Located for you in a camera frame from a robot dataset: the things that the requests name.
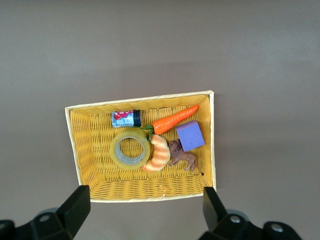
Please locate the purple foam cube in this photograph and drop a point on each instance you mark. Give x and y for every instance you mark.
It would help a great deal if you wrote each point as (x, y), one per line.
(190, 137)

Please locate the striped toy croissant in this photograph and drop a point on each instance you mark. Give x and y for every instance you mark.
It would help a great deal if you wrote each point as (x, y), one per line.
(160, 152)

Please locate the brown table cover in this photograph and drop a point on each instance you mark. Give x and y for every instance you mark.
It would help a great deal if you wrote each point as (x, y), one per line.
(160, 50)

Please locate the brown toy lion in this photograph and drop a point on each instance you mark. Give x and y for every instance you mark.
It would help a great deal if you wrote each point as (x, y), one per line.
(182, 157)

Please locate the small can with black lid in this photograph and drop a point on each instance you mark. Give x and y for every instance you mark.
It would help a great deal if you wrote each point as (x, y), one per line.
(125, 118)

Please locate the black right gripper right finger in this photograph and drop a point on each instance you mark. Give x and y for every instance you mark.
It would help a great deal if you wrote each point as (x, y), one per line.
(215, 220)

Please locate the orange toy carrot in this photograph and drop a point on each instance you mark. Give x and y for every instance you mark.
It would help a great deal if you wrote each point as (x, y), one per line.
(172, 120)

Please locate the yellow wicker basket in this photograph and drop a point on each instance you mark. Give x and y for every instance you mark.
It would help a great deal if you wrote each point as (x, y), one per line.
(95, 150)

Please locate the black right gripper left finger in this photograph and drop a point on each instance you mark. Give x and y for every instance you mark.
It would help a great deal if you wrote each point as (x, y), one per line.
(72, 212)

